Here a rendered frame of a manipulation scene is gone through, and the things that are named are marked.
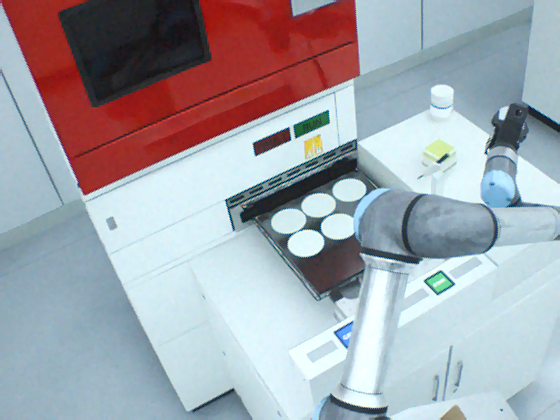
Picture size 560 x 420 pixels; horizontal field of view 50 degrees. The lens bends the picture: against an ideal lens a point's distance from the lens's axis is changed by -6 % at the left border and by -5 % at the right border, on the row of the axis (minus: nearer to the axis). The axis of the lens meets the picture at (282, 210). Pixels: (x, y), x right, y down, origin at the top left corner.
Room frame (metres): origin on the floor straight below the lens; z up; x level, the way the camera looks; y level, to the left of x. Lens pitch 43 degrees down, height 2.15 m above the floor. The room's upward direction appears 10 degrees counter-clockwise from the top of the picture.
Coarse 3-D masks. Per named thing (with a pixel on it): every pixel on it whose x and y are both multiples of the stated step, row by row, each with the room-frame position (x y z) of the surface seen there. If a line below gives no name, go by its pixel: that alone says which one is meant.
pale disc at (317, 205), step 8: (304, 200) 1.36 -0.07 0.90; (312, 200) 1.36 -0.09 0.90; (320, 200) 1.35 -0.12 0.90; (328, 200) 1.34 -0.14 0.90; (304, 208) 1.33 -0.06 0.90; (312, 208) 1.32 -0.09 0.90; (320, 208) 1.32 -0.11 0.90; (328, 208) 1.31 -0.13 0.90; (312, 216) 1.29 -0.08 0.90; (320, 216) 1.28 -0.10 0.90
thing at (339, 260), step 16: (352, 176) 1.43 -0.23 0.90; (320, 192) 1.38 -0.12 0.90; (368, 192) 1.35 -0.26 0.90; (288, 208) 1.34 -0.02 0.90; (336, 208) 1.30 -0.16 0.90; (352, 208) 1.29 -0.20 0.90; (304, 224) 1.26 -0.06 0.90; (320, 224) 1.25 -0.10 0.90; (288, 240) 1.21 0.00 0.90; (336, 240) 1.18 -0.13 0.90; (352, 240) 1.17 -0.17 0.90; (288, 256) 1.15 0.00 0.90; (320, 256) 1.13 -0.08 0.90; (336, 256) 1.12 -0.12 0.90; (352, 256) 1.11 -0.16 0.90; (304, 272) 1.09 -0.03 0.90; (320, 272) 1.08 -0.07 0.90; (336, 272) 1.07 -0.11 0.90; (352, 272) 1.06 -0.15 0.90; (320, 288) 1.02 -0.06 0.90
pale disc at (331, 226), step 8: (336, 216) 1.27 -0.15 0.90; (344, 216) 1.27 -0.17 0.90; (328, 224) 1.25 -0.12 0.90; (336, 224) 1.24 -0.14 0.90; (344, 224) 1.23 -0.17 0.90; (352, 224) 1.23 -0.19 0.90; (328, 232) 1.22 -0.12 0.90; (336, 232) 1.21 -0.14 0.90; (344, 232) 1.20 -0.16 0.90; (352, 232) 1.20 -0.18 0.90
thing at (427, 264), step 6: (426, 258) 1.07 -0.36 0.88; (420, 264) 1.06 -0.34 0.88; (426, 264) 1.05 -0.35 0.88; (432, 264) 1.05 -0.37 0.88; (438, 264) 1.05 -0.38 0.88; (414, 270) 1.04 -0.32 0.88; (420, 270) 1.04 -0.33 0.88; (426, 270) 1.03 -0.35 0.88; (408, 276) 1.02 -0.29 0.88; (414, 276) 1.02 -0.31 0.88; (408, 282) 1.00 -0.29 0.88; (354, 300) 0.98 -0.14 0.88; (336, 312) 0.95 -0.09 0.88; (336, 318) 0.95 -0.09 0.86; (342, 318) 0.93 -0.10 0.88
